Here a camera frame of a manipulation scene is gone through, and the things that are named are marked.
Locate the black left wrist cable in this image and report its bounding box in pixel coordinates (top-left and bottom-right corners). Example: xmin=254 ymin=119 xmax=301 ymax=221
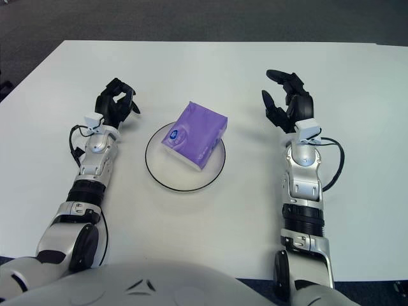
xmin=69 ymin=125 xmax=93 ymax=166

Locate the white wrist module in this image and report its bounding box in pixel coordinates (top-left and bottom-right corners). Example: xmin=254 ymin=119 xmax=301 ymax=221
xmin=84 ymin=112 xmax=105 ymax=133
xmin=295 ymin=118 xmax=323 ymax=146

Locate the white plate with black rim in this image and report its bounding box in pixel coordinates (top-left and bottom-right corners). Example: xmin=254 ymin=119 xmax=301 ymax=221
xmin=145 ymin=122 xmax=228 ymax=193

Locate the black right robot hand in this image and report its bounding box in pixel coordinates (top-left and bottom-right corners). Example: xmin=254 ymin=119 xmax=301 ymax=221
xmin=261 ymin=69 xmax=315 ymax=135

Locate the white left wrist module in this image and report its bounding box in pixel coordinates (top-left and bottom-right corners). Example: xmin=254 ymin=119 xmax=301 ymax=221
xmin=84 ymin=112 xmax=105 ymax=133

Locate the black left elbow cable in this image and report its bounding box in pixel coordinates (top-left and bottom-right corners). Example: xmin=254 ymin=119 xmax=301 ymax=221
xmin=95 ymin=210 xmax=111 ymax=264

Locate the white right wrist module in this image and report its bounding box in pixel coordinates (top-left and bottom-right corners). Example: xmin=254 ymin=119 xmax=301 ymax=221
xmin=295 ymin=118 xmax=323 ymax=146

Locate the purple tissue paper pack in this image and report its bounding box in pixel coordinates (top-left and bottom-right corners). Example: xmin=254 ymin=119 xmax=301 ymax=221
xmin=161 ymin=101 xmax=229 ymax=173

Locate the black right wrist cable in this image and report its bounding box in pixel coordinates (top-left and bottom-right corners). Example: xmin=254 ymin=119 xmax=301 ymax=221
xmin=314 ymin=135 xmax=346 ymax=192

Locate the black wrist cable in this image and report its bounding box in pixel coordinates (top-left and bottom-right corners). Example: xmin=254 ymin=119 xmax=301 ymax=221
xmin=69 ymin=125 xmax=93 ymax=166
xmin=314 ymin=135 xmax=346 ymax=192

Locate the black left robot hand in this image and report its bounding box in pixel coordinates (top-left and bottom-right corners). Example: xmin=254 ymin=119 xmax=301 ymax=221
xmin=94 ymin=77 xmax=142 ymax=128

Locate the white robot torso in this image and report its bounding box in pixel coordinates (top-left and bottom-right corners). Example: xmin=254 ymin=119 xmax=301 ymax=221
xmin=0 ymin=259 xmax=319 ymax=306

